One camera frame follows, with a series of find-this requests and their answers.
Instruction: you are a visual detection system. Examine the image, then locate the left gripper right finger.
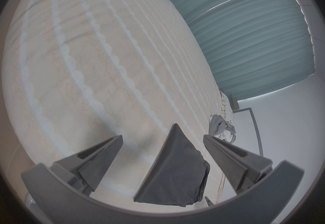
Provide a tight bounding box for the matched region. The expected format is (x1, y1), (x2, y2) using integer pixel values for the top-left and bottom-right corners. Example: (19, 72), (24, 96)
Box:
(203, 134), (273, 195)

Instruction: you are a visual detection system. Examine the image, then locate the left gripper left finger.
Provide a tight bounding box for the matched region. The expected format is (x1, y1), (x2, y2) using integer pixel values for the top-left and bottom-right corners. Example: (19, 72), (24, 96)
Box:
(51, 135), (124, 196)

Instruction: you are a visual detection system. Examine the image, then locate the black T-shirt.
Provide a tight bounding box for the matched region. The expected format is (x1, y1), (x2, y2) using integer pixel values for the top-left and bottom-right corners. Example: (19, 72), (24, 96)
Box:
(133, 123), (211, 207)

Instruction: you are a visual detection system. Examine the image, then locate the pile of clothes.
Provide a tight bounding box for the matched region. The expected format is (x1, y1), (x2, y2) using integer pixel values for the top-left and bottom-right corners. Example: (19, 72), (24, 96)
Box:
(209, 114), (236, 143)

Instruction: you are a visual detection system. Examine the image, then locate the bed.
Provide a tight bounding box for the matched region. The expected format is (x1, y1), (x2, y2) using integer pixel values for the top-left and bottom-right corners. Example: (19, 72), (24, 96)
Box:
(1, 0), (263, 209)

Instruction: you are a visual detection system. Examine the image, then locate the white printed pillow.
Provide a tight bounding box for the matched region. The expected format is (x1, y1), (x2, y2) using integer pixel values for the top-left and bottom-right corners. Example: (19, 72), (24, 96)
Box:
(219, 90), (233, 124)

